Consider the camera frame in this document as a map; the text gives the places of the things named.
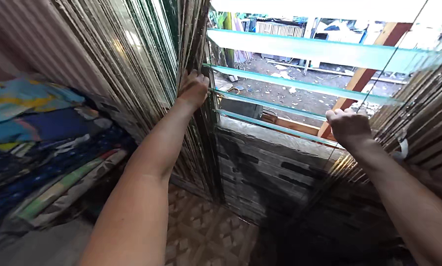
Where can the glass louver slat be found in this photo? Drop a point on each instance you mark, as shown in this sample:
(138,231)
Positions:
(265,106)
(272,128)
(287,82)
(302,48)
(317,8)

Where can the person's right fingers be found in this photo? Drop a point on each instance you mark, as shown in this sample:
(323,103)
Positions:
(341,113)

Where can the reddish brown wooden post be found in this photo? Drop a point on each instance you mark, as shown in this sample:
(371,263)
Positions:
(360,82)

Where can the person's right forearm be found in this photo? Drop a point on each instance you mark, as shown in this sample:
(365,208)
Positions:
(409,195)

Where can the person's left forearm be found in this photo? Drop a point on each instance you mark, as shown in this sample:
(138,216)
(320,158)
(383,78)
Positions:
(147,184)

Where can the dark blue patterned blanket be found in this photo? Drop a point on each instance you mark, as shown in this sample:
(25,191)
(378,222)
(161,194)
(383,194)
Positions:
(32,184)

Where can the person's left fingers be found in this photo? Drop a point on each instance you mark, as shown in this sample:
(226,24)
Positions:
(199,77)

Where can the green patterned rolled mat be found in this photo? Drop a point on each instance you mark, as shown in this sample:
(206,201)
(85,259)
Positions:
(62,184)

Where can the green leafy plant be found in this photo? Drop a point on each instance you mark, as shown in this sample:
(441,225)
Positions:
(228,23)

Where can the person's left hand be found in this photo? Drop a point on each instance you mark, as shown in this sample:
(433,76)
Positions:
(194,90)

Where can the white slatted fence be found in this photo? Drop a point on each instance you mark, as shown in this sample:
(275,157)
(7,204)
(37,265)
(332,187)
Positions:
(278,29)

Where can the teal and yellow cloth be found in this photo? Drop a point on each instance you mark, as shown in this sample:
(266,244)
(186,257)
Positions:
(29,96)

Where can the person's right hand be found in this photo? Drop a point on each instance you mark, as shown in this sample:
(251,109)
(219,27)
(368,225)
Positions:
(351,129)

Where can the white curtain tieback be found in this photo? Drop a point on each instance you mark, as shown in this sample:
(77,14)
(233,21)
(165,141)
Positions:
(404,148)

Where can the dark blue pillow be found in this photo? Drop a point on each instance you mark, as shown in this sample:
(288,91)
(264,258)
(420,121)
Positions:
(58,123)

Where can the brown wooden beam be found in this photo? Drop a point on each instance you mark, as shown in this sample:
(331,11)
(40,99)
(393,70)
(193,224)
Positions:
(298,127)

